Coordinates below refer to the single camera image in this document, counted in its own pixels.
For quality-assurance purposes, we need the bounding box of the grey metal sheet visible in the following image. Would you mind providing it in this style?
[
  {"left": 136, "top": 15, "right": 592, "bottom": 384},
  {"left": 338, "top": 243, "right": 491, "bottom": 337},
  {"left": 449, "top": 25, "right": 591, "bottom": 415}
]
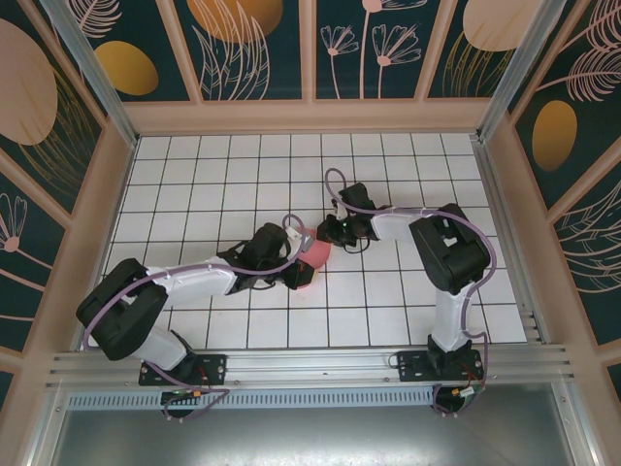
[{"left": 28, "top": 407, "right": 601, "bottom": 466}]

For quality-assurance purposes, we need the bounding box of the pink cloth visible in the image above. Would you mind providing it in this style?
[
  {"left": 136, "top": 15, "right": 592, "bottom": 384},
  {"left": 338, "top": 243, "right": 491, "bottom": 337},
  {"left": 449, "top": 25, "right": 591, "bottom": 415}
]
[{"left": 294, "top": 230, "right": 333, "bottom": 292}]

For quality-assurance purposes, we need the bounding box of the small controller board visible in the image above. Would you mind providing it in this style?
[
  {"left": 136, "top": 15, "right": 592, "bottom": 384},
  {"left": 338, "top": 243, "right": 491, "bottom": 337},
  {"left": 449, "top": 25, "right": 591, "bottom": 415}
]
[
  {"left": 434, "top": 384, "right": 487, "bottom": 415},
  {"left": 161, "top": 386, "right": 211, "bottom": 404}
]

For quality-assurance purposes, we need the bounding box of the aluminium mounting rail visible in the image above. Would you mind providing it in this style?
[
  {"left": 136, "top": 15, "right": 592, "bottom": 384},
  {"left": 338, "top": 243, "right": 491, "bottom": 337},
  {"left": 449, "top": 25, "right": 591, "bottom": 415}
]
[{"left": 46, "top": 343, "right": 581, "bottom": 392}]

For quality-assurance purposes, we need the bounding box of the grey slotted cable duct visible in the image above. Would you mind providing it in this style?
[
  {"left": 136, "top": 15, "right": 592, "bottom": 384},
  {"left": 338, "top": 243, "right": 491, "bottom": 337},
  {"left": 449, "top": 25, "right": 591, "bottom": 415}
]
[{"left": 66, "top": 389, "right": 437, "bottom": 410}]

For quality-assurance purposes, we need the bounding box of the aluminium frame post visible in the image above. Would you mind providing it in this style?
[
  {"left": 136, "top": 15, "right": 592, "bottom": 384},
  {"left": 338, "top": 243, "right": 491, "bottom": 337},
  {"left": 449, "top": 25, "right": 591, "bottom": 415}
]
[
  {"left": 38, "top": 0, "right": 141, "bottom": 149},
  {"left": 476, "top": 0, "right": 568, "bottom": 143}
]

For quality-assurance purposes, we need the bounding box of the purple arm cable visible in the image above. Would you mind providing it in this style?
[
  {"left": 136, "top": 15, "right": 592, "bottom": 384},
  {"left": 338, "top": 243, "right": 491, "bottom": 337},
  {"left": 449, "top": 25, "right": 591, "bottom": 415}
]
[
  {"left": 324, "top": 167, "right": 497, "bottom": 417},
  {"left": 82, "top": 213, "right": 314, "bottom": 422}
]

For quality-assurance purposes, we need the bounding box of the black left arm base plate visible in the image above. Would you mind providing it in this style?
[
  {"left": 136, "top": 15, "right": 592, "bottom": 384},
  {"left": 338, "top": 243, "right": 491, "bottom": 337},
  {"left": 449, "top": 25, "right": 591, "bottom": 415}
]
[{"left": 139, "top": 352, "right": 228, "bottom": 387}]

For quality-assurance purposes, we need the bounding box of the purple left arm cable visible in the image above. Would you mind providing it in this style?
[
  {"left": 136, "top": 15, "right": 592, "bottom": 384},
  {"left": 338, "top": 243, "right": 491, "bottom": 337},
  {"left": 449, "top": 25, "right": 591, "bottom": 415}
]
[{"left": 82, "top": 213, "right": 314, "bottom": 422}]

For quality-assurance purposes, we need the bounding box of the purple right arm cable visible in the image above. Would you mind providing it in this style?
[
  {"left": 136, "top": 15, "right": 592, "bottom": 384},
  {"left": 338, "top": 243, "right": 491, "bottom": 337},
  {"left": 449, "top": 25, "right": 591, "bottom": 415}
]
[{"left": 324, "top": 167, "right": 497, "bottom": 417}]

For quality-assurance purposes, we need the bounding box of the aluminium side rail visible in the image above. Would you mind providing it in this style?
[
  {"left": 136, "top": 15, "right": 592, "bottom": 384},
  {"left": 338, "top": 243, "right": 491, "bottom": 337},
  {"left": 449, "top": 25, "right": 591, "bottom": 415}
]
[{"left": 473, "top": 137, "right": 552, "bottom": 344}]

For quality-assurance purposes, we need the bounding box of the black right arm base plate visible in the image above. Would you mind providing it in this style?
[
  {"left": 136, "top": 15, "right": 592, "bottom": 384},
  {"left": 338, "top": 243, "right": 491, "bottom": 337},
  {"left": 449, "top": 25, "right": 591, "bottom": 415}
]
[{"left": 396, "top": 349, "right": 486, "bottom": 384}]

